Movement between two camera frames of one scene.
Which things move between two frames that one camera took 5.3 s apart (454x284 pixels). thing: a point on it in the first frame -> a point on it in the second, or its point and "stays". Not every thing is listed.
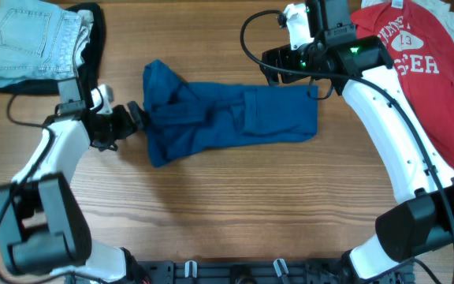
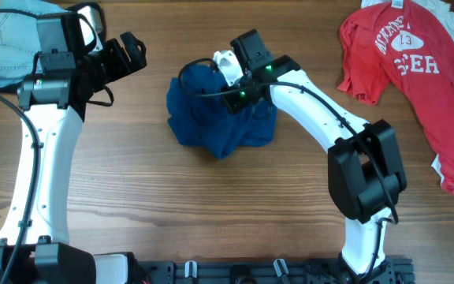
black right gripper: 284,54 -> 235,104
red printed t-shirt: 433,70 stays
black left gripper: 125,126 -> 113,49
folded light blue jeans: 32,41 stays
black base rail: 262,272 stays
